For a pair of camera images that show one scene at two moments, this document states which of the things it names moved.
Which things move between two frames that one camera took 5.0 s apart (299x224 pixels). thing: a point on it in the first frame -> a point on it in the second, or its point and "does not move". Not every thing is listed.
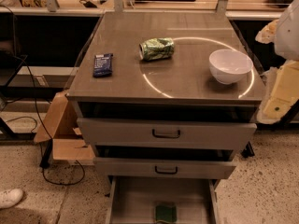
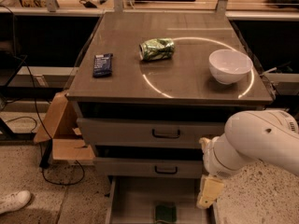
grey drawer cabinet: x=166 y=95 does not move
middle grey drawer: x=166 y=167 does not move
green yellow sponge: x=165 y=213 does not move
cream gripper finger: x=267 y=35 -> x=220 y=160
